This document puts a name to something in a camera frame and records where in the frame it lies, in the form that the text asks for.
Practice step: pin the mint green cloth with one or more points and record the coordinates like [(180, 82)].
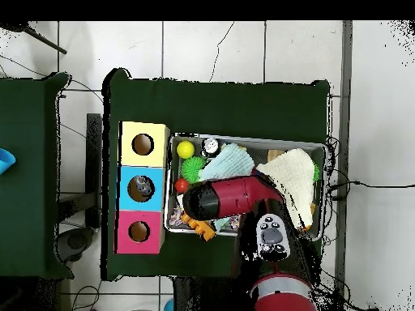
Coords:
[(230, 163)]

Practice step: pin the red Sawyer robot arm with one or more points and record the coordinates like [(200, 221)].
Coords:
[(236, 197)]

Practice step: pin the shallow mesh bin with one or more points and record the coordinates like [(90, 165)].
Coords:
[(259, 145)]

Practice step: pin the wooden box with three holes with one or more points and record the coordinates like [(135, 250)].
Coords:
[(142, 158)]

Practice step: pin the green spiky ball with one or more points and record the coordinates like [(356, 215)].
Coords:
[(192, 169)]

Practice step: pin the silver drink can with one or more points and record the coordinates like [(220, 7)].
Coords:
[(210, 146)]

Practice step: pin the red orange ball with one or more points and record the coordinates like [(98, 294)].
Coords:
[(181, 185)]

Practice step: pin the yellow ball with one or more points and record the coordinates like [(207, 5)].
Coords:
[(185, 149)]

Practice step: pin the orange toy building block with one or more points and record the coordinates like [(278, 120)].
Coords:
[(202, 228)]

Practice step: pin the dark green table cloth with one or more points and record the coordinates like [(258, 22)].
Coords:
[(22, 129), (227, 107)]

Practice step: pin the cream cloth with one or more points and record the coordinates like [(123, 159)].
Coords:
[(295, 175)]

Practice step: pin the light blue round object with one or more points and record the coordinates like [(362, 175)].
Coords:
[(169, 307)]

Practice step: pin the blue plastic cup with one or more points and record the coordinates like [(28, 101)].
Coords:
[(6, 162)]

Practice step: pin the black rod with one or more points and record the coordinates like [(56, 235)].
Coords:
[(48, 43)]

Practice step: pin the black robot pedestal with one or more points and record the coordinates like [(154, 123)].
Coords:
[(207, 296)]

